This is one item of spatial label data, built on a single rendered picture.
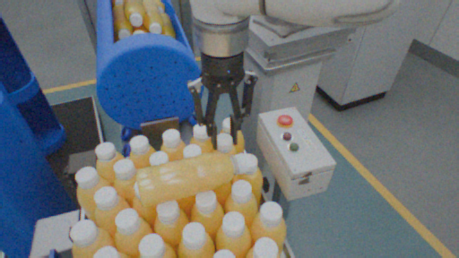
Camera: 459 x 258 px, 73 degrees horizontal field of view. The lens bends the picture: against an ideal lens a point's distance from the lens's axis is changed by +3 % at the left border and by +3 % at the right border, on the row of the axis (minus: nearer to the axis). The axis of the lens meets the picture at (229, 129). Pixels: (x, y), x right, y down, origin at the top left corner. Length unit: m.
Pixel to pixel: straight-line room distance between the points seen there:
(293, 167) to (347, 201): 1.40
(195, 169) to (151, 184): 0.08
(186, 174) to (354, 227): 1.50
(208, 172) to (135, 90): 0.38
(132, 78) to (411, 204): 1.80
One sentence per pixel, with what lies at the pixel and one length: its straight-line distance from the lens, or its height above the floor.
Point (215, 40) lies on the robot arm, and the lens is 0.48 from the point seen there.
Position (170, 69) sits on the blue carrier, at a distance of 0.83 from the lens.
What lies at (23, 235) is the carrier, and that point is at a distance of 1.40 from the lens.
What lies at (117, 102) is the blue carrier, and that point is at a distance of 0.87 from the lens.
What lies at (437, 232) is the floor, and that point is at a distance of 2.14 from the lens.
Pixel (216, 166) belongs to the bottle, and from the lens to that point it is 0.56.
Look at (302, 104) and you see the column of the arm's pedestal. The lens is 1.37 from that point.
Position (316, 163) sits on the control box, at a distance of 0.67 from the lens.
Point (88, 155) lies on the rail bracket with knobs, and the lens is 0.87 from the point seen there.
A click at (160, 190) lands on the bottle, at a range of 0.55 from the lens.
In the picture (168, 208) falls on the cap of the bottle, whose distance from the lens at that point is 0.59.
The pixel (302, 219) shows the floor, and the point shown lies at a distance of 1.89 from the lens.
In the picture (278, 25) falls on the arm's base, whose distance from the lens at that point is 1.19.
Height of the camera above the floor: 1.59
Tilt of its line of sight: 43 degrees down
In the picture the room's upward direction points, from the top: straight up
